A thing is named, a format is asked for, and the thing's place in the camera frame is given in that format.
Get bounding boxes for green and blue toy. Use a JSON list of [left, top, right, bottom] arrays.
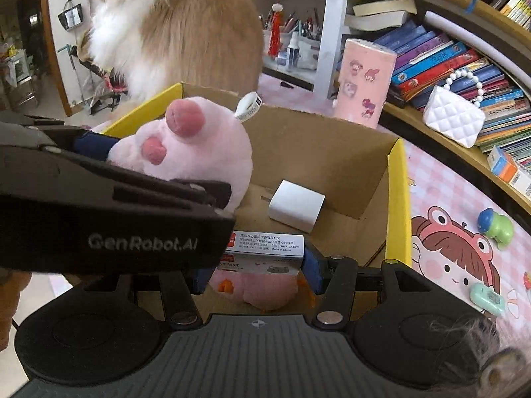
[[477, 207, 515, 251]]

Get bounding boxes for orange and white carton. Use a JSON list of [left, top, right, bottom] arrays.
[[486, 145, 531, 194]]

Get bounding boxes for yellow cardboard box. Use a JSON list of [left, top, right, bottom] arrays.
[[102, 82, 414, 316]]

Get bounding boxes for white shelf unit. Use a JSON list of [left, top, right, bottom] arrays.
[[261, 0, 354, 101]]

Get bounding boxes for wooden bookshelf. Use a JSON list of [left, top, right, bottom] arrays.
[[324, 0, 531, 220]]

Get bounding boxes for red tassel ornament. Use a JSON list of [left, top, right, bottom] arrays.
[[267, 3, 285, 57]]

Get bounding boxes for grey fuzzy fur trim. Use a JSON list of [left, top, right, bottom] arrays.
[[454, 318, 531, 398]]

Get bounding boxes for pink plush with orange feet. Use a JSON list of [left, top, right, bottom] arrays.
[[207, 271, 317, 312]]

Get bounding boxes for pink plush toy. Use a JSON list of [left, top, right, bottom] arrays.
[[106, 92, 263, 213]]

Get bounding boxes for white rolled paper tube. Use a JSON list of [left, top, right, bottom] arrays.
[[424, 11, 531, 92]]

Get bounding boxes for brown and white cat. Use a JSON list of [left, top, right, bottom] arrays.
[[77, 0, 266, 107]]

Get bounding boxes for white spray bottle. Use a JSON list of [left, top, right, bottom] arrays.
[[286, 31, 302, 72]]

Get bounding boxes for flat beige books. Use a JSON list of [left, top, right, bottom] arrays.
[[344, 0, 418, 32]]

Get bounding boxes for pen holder with pens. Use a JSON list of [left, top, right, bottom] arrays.
[[281, 7, 323, 72]]

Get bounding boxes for small white staples box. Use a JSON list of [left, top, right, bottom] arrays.
[[213, 230, 306, 277]]

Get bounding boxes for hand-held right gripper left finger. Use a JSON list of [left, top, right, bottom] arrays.
[[85, 267, 215, 326]]

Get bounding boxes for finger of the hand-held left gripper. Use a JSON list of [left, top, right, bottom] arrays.
[[0, 145, 237, 275], [0, 115, 122, 161]]

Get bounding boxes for pink cartoon cup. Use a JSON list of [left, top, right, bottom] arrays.
[[333, 38, 398, 129]]

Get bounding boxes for black hanging bag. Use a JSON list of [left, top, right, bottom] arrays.
[[57, 0, 86, 31]]

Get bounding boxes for mint green small case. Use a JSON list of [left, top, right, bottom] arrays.
[[469, 282, 506, 316]]

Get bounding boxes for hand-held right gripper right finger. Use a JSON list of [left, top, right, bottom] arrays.
[[303, 244, 457, 327]]

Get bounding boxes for white quilted pearl-handle purse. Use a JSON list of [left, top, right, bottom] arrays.
[[422, 69, 486, 148]]

